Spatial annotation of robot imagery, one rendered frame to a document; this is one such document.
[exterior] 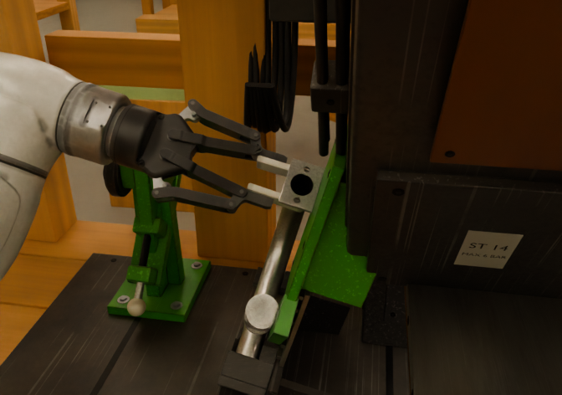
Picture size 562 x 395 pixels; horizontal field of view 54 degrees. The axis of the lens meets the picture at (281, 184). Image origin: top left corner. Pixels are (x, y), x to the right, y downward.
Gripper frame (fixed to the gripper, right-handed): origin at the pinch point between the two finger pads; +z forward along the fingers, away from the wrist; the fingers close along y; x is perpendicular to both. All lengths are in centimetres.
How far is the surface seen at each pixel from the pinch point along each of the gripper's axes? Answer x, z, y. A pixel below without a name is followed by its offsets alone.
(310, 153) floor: 280, 4, 108
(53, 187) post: 44, -44, -2
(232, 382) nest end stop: 8.1, 1.7, -23.5
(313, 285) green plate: -2.9, 6.9, -10.7
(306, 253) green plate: -7.1, 4.9, -8.3
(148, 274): 21.5, -15.4, -13.6
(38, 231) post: 48, -45, -11
